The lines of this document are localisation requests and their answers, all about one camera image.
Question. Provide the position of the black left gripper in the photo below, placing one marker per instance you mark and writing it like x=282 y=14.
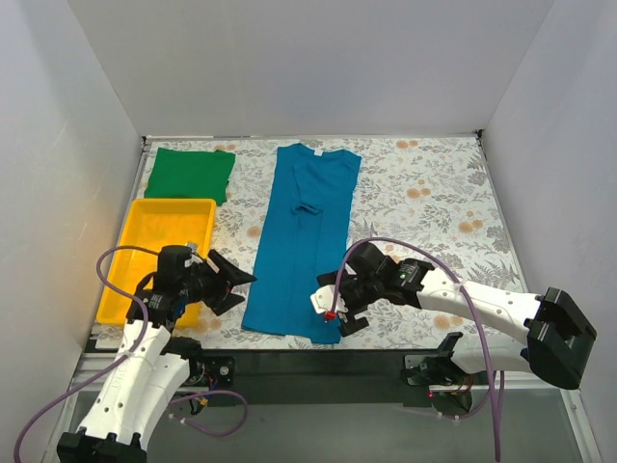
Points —
x=218 y=285

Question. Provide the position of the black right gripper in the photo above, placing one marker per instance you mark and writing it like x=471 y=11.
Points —
x=347 y=295

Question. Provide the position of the blue t shirt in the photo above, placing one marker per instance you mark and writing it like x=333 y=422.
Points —
x=304 y=236

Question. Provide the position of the yellow plastic tray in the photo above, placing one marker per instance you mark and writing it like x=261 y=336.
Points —
x=154 y=224

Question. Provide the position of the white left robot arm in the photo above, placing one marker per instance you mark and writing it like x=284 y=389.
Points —
x=152 y=364

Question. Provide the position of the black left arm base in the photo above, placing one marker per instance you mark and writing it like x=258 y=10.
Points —
x=211 y=370

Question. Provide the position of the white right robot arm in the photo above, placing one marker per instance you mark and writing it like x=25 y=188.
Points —
x=544 y=334

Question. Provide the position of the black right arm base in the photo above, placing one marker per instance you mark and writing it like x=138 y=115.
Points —
x=439 y=374

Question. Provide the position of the green folded t shirt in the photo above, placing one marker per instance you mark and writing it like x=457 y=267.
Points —
x=190 y=175

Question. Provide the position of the floral patterned table mat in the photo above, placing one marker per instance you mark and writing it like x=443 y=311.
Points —
x=435 y=193

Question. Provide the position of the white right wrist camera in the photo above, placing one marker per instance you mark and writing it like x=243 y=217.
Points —
x=328 y=304

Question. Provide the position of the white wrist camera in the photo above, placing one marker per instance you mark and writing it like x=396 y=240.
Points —
x=328 y=304
x=194 y=255

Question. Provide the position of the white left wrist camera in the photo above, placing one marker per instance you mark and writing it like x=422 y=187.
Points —
x=194 y=255

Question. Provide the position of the aluminium frame rail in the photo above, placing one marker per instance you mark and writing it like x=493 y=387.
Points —
x=88 y=366

